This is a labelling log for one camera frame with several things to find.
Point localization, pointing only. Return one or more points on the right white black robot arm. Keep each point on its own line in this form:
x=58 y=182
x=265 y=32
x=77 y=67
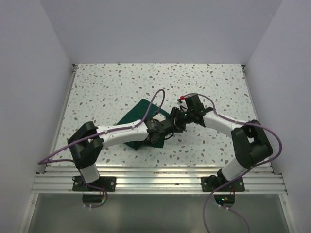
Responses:
x=250 y=143

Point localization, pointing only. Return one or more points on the dark green surgical cloth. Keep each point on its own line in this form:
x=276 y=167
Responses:
x=137 y=113

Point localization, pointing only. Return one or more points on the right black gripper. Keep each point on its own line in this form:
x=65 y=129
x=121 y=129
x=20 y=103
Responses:
x=175 y=111

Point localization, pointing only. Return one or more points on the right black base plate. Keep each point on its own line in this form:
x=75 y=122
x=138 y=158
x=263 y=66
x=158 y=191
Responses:
x=206 y=184

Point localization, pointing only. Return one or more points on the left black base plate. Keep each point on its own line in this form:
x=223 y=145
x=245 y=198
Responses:
x=106 y=183

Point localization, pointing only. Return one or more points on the aluminium rail frame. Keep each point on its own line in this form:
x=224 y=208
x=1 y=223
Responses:
x=104 y=93

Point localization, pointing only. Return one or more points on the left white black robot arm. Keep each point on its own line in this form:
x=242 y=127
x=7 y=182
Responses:
x=86 y=144

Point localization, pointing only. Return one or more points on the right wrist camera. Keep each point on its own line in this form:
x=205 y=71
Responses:
x=183 y=102

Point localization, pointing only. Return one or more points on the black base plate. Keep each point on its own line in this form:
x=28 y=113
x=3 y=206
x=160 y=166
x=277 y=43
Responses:
x=206 y=184
x=106 y=183

